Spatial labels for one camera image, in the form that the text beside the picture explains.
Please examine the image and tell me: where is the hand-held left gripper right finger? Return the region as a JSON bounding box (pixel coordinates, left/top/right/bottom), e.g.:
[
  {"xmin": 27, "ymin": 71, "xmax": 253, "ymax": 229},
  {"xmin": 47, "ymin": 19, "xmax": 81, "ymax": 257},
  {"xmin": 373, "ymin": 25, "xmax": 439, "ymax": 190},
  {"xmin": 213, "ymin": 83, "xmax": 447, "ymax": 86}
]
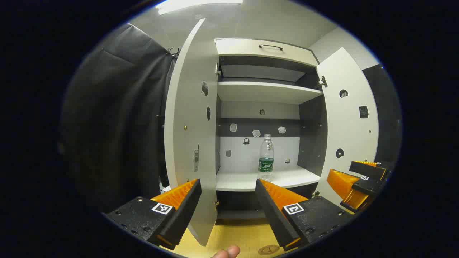
[{"xmin": 255, "ymin": 178, "xmax": 355, "ymax": 251}]

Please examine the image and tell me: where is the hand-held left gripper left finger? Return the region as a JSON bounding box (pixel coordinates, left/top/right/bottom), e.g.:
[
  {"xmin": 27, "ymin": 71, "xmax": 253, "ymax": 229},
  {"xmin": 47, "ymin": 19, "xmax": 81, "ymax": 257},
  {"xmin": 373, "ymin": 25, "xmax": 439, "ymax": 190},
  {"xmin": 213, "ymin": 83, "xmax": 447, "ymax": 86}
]
[{"xmin": 103, "ymin": 178, "xmax": 202, "ymax": 250}]

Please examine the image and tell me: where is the round brown coaster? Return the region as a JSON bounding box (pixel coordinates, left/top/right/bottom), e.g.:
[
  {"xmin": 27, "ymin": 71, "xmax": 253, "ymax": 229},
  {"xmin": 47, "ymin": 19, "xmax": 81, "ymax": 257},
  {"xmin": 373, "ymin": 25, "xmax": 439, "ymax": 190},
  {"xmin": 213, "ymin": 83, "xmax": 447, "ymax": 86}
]
[{"xmin": 257, "ymin": 244, "xmax": 281, "ymax": 256}]

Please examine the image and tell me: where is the white door black cat sticker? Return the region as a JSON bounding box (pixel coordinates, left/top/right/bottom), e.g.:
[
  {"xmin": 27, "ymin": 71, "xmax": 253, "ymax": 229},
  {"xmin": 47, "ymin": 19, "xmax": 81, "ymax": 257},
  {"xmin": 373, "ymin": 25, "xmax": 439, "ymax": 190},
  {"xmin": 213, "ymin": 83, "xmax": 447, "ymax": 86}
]
[{"xmin": 316, "ymin": 47, "xmax": 380, "ymax": 212}]

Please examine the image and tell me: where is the clear plastic bottle green label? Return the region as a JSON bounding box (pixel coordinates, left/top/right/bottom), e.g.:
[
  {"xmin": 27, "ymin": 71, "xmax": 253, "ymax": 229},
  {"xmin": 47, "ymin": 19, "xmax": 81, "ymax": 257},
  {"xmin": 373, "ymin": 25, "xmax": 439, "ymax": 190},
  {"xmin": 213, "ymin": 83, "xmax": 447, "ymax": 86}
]
[{"xmin": 258, "ymin": 134, "xmax": 275, "ymax": 181}]

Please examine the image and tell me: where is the white grey cabinet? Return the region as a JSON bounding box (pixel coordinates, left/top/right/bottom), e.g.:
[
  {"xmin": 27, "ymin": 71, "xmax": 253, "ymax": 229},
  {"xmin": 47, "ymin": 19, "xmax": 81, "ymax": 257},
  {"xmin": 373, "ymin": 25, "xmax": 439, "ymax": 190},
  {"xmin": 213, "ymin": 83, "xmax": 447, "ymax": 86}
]
[{"xmin": 214, "ymin": 38, "xmax": 327, "ymax": 220}]

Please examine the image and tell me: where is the white cabinet shelf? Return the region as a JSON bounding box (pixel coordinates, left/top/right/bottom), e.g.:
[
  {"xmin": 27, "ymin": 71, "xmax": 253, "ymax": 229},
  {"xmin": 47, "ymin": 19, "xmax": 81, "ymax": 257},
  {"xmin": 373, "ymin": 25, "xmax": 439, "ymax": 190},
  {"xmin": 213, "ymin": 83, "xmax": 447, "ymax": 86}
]
[{"xmin": 217, "ymin": 81, "xmax": 323, "ymax": 105}]

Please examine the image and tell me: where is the white drawer front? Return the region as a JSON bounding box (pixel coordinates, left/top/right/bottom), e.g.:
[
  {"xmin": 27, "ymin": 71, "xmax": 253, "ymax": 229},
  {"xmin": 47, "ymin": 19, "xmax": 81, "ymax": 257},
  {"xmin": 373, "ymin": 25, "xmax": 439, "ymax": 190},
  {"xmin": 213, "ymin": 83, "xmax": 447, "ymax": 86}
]
[{"xmin": 214, "ymin": 38, "xmax": 320, "ymax": 67}]

